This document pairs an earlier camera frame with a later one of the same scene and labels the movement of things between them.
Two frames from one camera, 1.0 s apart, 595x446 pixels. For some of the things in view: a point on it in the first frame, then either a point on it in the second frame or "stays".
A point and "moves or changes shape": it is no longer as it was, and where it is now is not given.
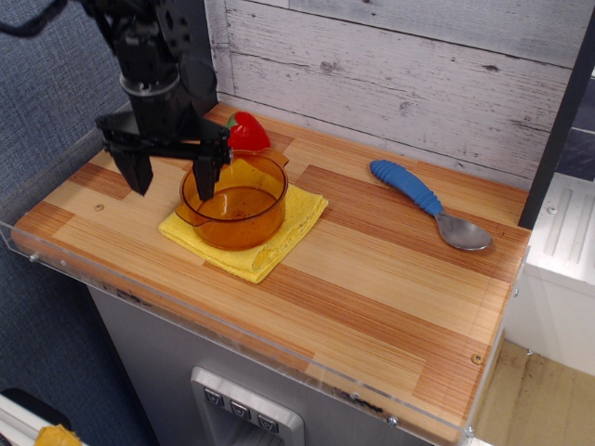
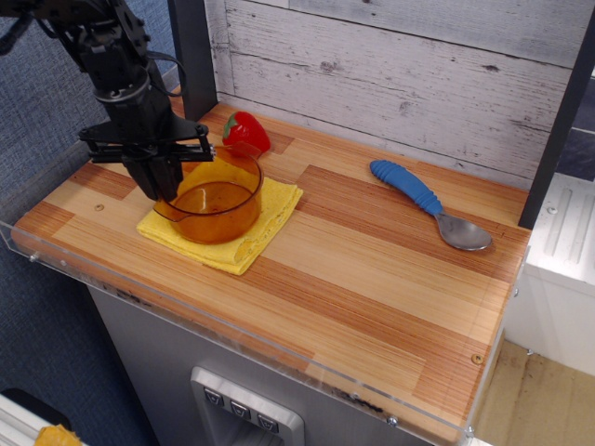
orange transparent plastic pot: (247, 206) moves or changes shape
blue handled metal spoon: (462, 231) stays
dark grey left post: (197, 72) stays
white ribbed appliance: (551, 308) stays
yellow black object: (57, 435) stays
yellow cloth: (252, 264) → (224, 214)
